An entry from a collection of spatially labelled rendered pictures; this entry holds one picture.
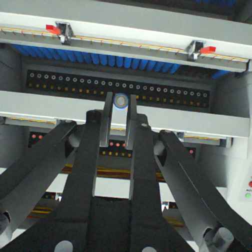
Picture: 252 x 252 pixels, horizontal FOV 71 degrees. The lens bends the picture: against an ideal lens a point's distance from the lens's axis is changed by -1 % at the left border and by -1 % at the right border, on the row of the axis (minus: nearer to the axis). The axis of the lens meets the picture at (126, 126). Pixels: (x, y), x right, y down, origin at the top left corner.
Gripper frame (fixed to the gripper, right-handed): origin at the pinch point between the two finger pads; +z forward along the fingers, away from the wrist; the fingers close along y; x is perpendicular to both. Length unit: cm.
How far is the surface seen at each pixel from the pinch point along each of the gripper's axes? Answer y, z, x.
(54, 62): -19.1, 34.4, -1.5
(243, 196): 33.7, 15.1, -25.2
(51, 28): -12.1, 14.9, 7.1
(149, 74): 7.2, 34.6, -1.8
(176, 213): 27, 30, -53
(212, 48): 14.1, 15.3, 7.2
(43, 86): -22.4, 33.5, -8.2
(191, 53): 13.2, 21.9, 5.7
